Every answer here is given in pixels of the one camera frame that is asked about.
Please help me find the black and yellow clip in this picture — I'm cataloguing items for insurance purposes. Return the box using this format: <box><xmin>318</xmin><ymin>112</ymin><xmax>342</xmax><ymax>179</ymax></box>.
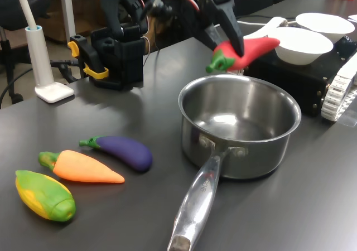
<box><xmin>67</xmin><ymin>34</ymin><xmax>110</xmax><ymax>82</ymax></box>

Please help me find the white post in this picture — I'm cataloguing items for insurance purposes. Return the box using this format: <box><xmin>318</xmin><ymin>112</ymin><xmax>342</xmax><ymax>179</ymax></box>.
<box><xmin>59</xmin><ymin>0</ymin><xmax>75</xmax><ymax>44</ymax></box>

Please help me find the white gooseneck lamp stand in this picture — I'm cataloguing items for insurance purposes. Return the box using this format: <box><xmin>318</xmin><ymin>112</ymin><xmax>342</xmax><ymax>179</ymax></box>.
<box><xmin>13</xmin><ymin>0</ymin><xmax>75</xmax><ymax>104</ymax></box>

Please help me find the small white-tracked black vehicle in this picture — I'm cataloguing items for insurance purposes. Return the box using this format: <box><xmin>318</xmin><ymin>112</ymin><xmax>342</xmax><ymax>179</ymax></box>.
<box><xmin>242</xmin><ymin>16</ymin><xmax>357</xmax><ymax>123</ymax></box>

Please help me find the thin white cable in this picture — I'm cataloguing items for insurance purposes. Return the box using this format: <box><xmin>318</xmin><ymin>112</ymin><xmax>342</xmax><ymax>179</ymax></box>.
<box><xmin>237</xmin><ymin>18</ymin><xmax>273</xmax><ymax>27</ymax></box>

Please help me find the orange toy carrot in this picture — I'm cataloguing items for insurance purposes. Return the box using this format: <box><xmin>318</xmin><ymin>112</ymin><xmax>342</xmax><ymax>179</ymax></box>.
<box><xmin>38</xmin><ymin>149</ymin><xmax>126</xmax><ymax>184</ymax></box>

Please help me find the yellow green toy corn cob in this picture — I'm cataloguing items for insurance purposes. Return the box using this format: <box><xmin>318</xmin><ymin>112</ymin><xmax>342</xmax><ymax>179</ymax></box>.
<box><xmin>15</xmin><ymin>169</ymin><xmax>76</xmax><ymax>223</ymax></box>

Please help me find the red toy chilli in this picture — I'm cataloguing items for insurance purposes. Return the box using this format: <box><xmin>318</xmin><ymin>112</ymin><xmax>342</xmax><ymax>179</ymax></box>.
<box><xmin>205</xmin><ymin>37</ymin><xmax>281</xmax><ymax>74</ymax></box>

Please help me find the purple toy aubergine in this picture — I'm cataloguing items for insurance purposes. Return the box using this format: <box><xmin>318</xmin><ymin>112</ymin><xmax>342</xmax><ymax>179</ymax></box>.
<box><xmin>79</xmin><ymin>135</ymin><xmax>153</xmax><ymax>172</ymax></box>

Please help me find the steel pan with long handle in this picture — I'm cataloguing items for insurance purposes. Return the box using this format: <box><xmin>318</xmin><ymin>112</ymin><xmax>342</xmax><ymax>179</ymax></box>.
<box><xmin>167</xmin><ymin>74</ymin><xmax>302</xmax><ymax>251</ymax></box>

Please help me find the white bowl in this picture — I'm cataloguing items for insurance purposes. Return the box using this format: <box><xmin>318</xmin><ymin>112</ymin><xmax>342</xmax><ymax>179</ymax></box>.
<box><xmin>274</xmin><ymin>27</ymin><xmax>334</xmax><ymax>66</ymax></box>
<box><xmin>295</xmin><ymin>12</ymin><xmax>356</xmax><ymax>44</ymax></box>

